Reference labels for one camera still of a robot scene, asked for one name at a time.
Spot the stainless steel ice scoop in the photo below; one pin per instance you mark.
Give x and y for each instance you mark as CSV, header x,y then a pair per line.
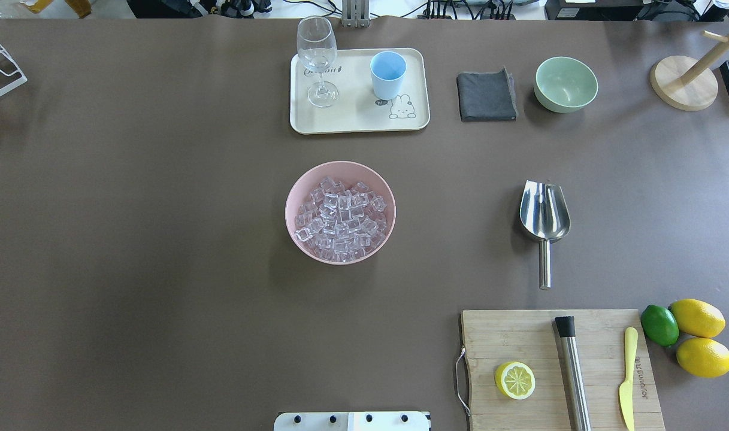
x,y
544,214

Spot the pile of clear ice cubes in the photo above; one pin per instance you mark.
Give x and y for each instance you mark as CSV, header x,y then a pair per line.
x,y
341,222

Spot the light blue plastic cup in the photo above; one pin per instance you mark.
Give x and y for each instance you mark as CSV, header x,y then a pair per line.
x,y
388,69

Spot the wooden cup tree stand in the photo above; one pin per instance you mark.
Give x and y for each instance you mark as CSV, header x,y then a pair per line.
x,y
687,83

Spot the pink bowl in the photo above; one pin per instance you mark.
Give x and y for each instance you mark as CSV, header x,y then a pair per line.
x,y
348,172

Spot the cream rabbit serving tray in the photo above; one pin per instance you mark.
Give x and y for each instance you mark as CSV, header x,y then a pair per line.
x,y
357,109

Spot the folded grey cloth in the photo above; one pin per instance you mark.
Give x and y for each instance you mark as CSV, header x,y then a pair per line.
x,y
486,96

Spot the wooden cutting board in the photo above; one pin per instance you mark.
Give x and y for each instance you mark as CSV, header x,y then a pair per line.
x,y
494,337

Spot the clear wine glass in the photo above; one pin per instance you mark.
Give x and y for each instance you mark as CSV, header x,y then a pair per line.
x,y
317,50

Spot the half lemon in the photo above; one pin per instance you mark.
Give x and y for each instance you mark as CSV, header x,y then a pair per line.
x,y
515,380

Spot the green bowl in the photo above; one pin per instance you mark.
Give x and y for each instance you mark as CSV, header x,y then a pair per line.
x,y
564,84

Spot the green lime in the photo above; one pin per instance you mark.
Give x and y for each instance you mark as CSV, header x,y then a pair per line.
x,y
660,326

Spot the yellow plastic knife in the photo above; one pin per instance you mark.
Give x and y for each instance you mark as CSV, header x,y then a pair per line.
x,y
626,389

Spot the upper yellow lemon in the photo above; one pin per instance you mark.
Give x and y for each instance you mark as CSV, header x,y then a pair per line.
x,y
698,318

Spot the yellow lemon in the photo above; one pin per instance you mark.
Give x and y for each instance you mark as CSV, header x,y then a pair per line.
x,y
703,357
698,318

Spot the lower yellow lemon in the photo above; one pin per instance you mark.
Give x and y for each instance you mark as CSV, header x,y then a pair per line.
x,y
703,357

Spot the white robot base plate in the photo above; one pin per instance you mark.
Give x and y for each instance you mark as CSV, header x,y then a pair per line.
x,y
354,420

